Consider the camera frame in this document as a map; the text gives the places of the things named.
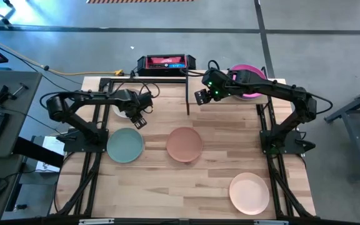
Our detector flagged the terracotta plate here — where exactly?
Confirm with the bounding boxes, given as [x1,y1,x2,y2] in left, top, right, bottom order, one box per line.
[166,126,203,163]

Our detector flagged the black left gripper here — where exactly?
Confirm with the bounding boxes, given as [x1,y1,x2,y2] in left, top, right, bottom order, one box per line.
[126,99,153,129]

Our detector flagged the white paper sheet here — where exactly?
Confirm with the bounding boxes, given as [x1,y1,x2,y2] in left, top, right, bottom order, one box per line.
[35,136,65,173]

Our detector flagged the yellow floor cable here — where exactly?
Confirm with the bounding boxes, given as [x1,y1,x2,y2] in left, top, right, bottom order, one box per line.
[0,30,125,77]

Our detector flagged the black frame rails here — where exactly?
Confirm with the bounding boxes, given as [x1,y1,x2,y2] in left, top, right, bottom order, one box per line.
[256,104,317,218]
[51,77,114,217]

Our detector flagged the grey side desk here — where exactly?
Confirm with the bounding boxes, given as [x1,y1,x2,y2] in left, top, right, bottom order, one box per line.
[0,69,43,157]

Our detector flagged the pale grey plate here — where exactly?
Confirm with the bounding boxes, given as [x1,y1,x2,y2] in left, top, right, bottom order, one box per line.
[111,89,137,119]

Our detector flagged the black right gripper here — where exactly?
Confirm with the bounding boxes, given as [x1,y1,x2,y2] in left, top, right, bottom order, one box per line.
[194,88,213,106]

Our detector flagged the black desk support beam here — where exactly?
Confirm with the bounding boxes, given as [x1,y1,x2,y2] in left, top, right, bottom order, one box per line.
[12,136,65,169]

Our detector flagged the black desk clamp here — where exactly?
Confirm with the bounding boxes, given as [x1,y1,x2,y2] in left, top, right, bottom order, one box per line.
[0,82,30,106]

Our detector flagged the pale teal plate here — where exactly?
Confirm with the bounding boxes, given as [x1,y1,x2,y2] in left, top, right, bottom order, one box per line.
[106,127,144,164]

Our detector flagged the magenta pink plate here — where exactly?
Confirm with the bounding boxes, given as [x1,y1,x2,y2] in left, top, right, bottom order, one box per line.
[229,64,267,101]

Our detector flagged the black red power station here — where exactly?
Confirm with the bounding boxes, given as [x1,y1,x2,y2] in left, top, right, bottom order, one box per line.
[137,53,197,78]

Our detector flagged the black shelf post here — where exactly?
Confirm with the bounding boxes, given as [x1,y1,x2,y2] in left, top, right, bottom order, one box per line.
[184,69,191,116]

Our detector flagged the peach plate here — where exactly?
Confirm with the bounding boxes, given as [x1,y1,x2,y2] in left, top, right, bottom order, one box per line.
[229,172,271,216]

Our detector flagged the silver metal bracket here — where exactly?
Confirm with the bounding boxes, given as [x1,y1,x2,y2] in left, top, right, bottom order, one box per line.
[254,220,289,225]
[79,218,115,225]

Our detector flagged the black frame crossbar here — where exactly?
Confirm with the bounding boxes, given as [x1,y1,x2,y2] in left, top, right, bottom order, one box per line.
[0,215,360,225]
[98,77,188,84]

